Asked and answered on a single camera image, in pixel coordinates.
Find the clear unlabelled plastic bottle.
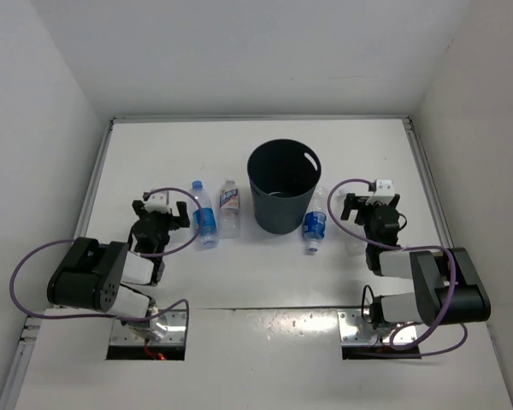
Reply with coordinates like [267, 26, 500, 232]
[343, 221, 367, 257]

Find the blue label bottle white cap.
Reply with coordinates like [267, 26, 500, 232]
[303, 186, 328, 255]

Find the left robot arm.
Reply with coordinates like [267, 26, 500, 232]
[47, 194, 190, 342]

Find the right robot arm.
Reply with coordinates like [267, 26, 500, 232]
[341, 193, 492, 329]

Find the dark grey plastic bin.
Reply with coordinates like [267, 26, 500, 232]
[247, 139, 321, 235]

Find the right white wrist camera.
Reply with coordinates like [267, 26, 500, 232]
[366, 179, 396, 205]

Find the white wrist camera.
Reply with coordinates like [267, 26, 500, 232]
[366, 179, 396, 205]
[144, 191, 171, 214]

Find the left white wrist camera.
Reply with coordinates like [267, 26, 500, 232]
[144, 191, 171, 214]

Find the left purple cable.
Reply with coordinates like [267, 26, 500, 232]
[9, 186, 204, 342]

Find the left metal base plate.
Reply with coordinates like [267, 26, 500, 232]
[109, 309, 187, 347]

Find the metal base plate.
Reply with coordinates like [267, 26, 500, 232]
[109, 309, 187, 347]
[337, 308, 418, 348]

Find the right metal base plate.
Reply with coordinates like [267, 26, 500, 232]
[337, 308, 418, 348]

